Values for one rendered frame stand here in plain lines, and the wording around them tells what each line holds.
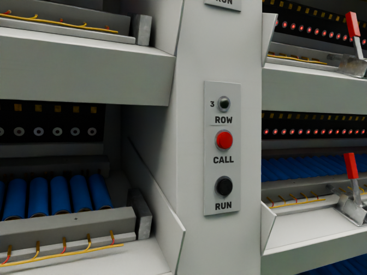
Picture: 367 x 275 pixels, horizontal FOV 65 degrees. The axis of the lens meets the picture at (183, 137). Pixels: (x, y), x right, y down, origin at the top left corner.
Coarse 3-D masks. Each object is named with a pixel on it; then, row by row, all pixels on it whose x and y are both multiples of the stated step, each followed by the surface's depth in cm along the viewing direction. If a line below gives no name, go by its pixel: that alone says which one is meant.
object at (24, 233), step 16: (112, 208) 28; (128, 208) 29; (0, 224) 24; (16, 224) 24; (32, 224) 25; (48, 224) 25; (64, 224) 25; (80, 224) 26; (96, 224) 26; (112, 224) 27; (128, 224) 28; (0, 240) 23; (16, 240) 24; (32, 240) 24; (48, 240) 25; (64, 240) 25; (112, 240) 26; (48, 256) 24
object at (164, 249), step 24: (0, 144) 33; (24, 144) 34; (48, 144) 35; (72, 144) 36; (96, 144) 38; (144, 168) 32; (120, 192) 35; (144, 192) 32; (144, 216) 28; (168, 216) 26; (144, 240) 29; (168, 240) 26; (24, 264) 24; (48, 264) 24; (72, 264) 24; (96, 264) 25; (120, 264) 25; (144, 264) 26; (168, 264) 26
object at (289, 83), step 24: (264, 0) 48; (264, 24) 29; (288, 24) 52; (312, 24) 54; (336, 24) 56; (360, 24) 59; (264, 48) 29; (288, 48) 39; (312, 48) 56; (336, 48) 58; (360, 48) 38; (264, 72) 29; (288, 72) 31; (312, 72) 34; (336, 72) 40; (360, 72) 37; (264, 96) 31; (288, 96) 32; (312, 96) 33; (336, 96) 35; (360, 96) 37
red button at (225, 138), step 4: (224, 132) 26; (220, 136) 26; (224, 136) 26; (228, 136) 27; (220, 140) 26; (224, 140) 26; (228, 140) 27; (232, 140) 27; (220, 144) 26; (224, 144) 26; (228, 144) 27; (224, 148) 27
